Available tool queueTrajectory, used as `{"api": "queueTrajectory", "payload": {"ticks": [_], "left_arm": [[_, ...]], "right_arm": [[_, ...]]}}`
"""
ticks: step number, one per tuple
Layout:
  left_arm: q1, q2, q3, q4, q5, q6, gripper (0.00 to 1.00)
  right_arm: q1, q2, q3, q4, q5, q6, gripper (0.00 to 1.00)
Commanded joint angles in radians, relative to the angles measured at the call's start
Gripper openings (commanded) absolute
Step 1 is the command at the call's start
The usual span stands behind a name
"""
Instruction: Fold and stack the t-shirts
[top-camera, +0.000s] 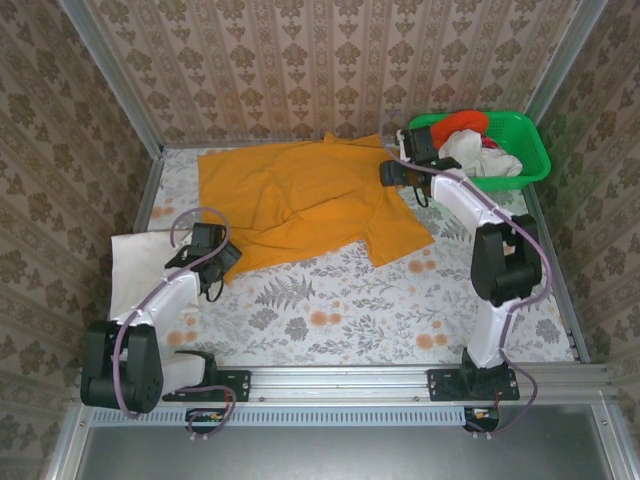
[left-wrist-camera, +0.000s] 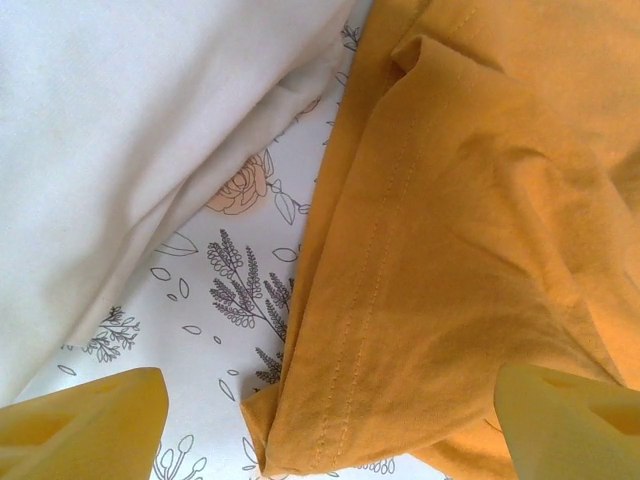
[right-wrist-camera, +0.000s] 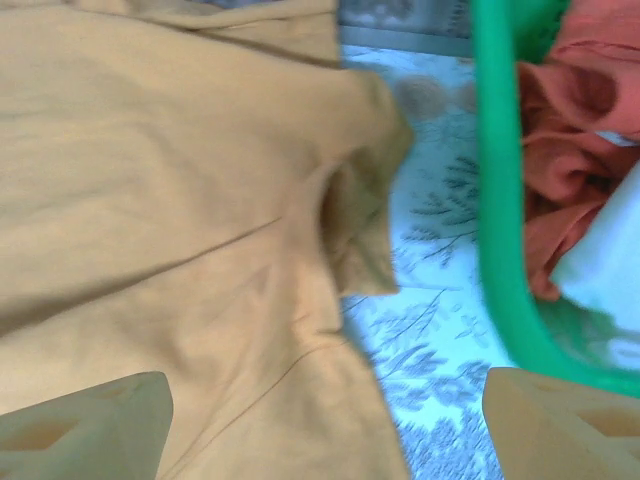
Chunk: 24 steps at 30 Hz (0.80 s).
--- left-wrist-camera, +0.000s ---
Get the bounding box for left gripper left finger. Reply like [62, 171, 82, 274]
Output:
[0, 366, 170, 480]

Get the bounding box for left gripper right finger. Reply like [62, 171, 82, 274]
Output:
[492, 362, 640, 480]

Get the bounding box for mustard yellow t-shirt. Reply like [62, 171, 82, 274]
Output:
[241, 0, 640, 479]

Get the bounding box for floral patterned table cover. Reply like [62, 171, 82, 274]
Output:
[14, 9, 401, 480]

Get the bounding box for folded white t-shirt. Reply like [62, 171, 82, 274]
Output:
[0, 0, 371, 406]

